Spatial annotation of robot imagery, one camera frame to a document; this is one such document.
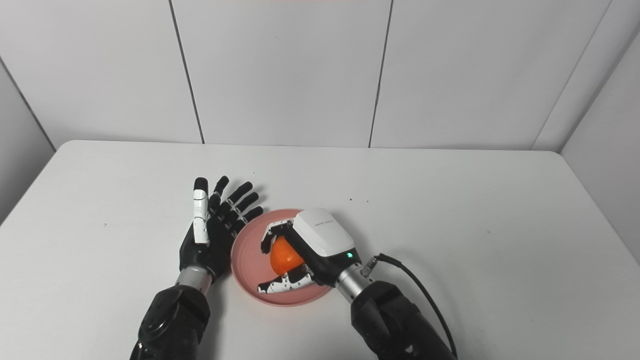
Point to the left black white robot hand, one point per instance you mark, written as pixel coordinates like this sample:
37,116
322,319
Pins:
210,235

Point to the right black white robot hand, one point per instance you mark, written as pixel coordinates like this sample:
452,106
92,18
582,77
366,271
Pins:
320,245

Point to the orange fruit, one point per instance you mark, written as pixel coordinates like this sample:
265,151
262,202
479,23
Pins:
285,257

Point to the pink round plate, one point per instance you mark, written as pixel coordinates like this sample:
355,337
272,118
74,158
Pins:
252,265

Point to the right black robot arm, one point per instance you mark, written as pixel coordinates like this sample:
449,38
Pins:
390,320

